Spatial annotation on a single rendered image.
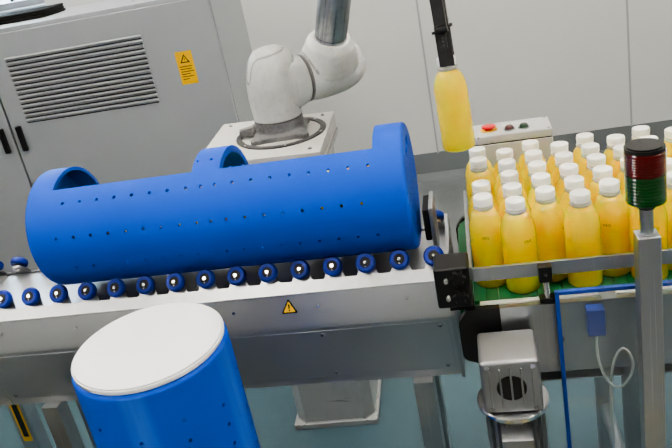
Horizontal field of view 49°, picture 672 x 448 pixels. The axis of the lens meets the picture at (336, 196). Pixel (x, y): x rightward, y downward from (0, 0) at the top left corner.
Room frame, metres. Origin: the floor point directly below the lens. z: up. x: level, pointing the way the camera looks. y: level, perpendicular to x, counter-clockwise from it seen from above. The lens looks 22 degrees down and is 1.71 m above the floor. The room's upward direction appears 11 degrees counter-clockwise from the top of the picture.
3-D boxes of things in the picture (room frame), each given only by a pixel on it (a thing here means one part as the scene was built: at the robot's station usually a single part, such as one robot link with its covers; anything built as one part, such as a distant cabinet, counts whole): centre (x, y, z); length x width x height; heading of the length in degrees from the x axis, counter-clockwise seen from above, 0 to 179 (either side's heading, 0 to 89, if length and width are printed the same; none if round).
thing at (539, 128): (1.77, -0.46, 1.05); 0.20 x 0.10 x 0.10; 78
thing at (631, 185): (1.10, -0.50, 1.18); 0.06 x 0.06 x 0.05
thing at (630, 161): (1.10, -0.50, 1.23); 0.06 x 0.06 x 0.04
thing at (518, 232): (1.34, -0.35, 0.99); 0.07 x 0.07 x 0.19
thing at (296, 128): (2.29, 0.15, 1.08); 0.22 x 0.18 x 0.06; 87
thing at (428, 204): (1.53, -0.20, 0.99); 0.10 x 0.02 x 0.12; 168
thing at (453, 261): (1.32, -0.20, 0.95); 0.10 x 0.07 x 0.10; 168
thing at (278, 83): (2.29, 0.12, 1.22); 0.18 x 0.16 x 0.22; 115
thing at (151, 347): (1.18, 0.39, 1.03); 0.28 x 0.28 x 0.01
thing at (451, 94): (1.50, -0.28, 1.26); 0.07 x 0.07 x 0.19
